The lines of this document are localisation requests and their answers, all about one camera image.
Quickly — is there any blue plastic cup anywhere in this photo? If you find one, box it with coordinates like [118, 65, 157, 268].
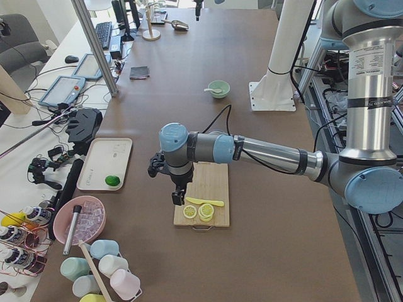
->
[90, 239, 120, 260]

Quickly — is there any white plastic cup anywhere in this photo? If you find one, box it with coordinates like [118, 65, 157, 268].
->
[98, 255, 129, 278]

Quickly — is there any wooden mug tree stand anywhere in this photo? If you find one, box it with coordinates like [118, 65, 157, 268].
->
[142, 1, 167, 41]

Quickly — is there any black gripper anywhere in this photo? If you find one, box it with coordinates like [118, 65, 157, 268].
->
[170, 168, 194, 206]
[194, 0, 202, 21]

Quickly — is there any black keyboard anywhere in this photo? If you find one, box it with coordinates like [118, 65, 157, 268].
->
[95, 21, 112, 49]

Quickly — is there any light green bowl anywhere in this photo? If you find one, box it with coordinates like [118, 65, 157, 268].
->
[207, 81, 230, 99]

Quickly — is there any green plastic cup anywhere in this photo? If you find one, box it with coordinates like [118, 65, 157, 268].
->
[60, 257, 90, 282]

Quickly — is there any bamboo cutting board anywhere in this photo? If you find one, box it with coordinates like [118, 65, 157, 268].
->
[173, 162, 230, 228]

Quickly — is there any yellow lemon slice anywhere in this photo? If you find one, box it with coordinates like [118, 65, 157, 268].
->
[198, 203, 215, 222]
[183, 205, 198, 219]

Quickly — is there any green lime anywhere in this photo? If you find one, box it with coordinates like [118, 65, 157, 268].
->
[105, 175, 121, 187]

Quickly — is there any pink plastic cup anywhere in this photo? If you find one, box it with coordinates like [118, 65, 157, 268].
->
[110, 269, 140, 301]

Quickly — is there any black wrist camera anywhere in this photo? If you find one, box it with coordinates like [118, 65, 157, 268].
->
[147, 152, 166, 178]

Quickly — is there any copper wire bottle rack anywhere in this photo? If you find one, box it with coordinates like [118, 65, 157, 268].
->
[1, 213, 52, 277]

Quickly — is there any blue teach pendant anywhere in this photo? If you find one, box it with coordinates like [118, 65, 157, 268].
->
[72, 53, 102, 81]
[38, 75, 86, 107]

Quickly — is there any grey folded cloth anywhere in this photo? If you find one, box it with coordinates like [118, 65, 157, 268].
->
[129, 66, 150, 80]

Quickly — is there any pink ribbed bowl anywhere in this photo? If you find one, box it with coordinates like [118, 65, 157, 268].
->
[54, 196, 106, 245]

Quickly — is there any white plastic spoon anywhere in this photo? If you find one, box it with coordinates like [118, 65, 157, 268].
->
[203, 88, 222, 94]

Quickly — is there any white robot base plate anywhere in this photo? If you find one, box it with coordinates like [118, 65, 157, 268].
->
[249, 0, 315, 111]

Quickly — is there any metal scoop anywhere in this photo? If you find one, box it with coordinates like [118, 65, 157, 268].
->
[162, 19, 190, 31]

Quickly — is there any black computer mouse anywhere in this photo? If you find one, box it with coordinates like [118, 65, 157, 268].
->
[64, 55, 79, 64]

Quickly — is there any yellow plastic knife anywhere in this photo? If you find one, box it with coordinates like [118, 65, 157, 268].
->
[185, 197, 225, 207]

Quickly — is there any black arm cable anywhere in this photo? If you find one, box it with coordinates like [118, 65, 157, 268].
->
[201, 104, 234, 135]

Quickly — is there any cream rabbit tray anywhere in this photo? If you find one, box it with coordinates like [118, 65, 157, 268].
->
[77, 138, 132, 191]

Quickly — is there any aluminium frame post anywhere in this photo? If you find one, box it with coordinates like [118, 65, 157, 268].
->
[71, 0, 118, 97]

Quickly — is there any metal muddler stick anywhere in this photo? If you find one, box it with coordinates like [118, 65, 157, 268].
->
[62, 205, 82, 256]

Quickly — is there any wooden cup rack pole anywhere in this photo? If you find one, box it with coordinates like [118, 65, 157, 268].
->
[78, 240, 112, 302]

